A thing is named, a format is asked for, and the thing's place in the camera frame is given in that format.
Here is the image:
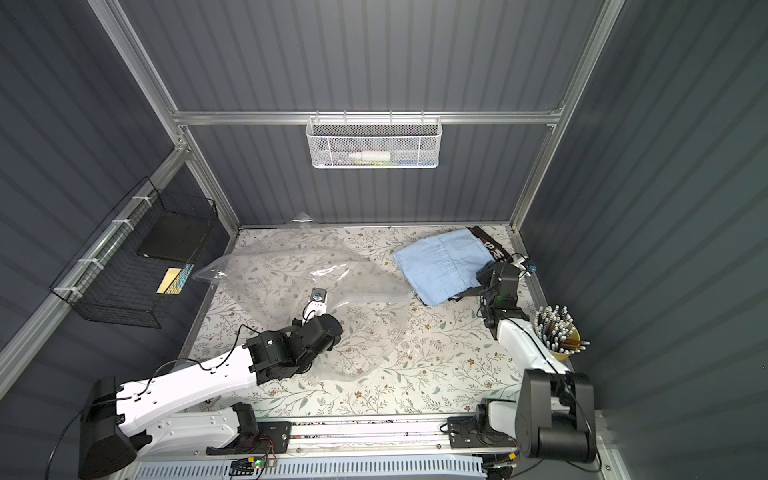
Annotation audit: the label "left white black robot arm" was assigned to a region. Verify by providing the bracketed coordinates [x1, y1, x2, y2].
[78, 314, 343, 479]

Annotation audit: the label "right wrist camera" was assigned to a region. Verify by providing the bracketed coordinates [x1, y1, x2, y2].
[511, 253, 537, 278]

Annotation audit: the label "aluminium front rail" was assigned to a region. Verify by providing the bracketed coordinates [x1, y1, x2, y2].
[132, 404, 524, 457]

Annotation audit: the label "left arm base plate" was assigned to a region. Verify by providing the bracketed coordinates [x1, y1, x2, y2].
[206, 421, 293, 456]

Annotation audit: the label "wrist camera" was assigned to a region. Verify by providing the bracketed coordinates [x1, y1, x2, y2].
[302, 287, 327, 322]
[511, 253, 537, 278]

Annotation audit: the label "light blue shirt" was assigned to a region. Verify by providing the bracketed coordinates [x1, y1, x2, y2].
[394, 228, 494, 307]

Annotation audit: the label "yellow cup of pens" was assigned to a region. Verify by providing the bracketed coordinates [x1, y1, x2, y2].
[533, 305, 591, 362]

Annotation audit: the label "white bottle in basket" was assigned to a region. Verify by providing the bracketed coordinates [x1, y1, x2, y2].
[348, 151, 392, 165]

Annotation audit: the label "white wire mesh basket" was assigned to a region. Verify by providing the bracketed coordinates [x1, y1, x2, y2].
[305, 120, 443, 170]

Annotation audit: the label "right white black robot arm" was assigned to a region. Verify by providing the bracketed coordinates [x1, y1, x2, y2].
[476, 262, 598, 469]

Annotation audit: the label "white vented panel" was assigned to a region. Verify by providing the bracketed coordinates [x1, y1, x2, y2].
[133, 454, 487, 479]

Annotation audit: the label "red plaid shirt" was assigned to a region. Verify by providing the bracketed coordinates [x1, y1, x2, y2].
[469, 226, 512, 263]

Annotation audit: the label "yellow notepad in basket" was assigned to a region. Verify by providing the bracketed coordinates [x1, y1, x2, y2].
[156, 268, 184, 295]

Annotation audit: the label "black wire wall basket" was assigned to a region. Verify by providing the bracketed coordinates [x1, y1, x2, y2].
[51, 182, 218, 329]

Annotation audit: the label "clear plastic vacuum bag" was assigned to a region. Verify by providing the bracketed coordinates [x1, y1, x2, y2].
[192, 228, 413, 381]

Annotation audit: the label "aluminium frame back crossbar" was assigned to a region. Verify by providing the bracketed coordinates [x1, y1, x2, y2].
[172, 109, 562, 126]

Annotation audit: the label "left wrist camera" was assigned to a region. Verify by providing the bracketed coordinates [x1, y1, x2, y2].
[302, 287, 327, 322]

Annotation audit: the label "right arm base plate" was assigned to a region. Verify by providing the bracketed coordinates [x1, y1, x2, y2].
[439, 416, 518, 450]

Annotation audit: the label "black box in basket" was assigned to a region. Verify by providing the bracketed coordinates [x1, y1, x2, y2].
[136, 214, 209, 262]

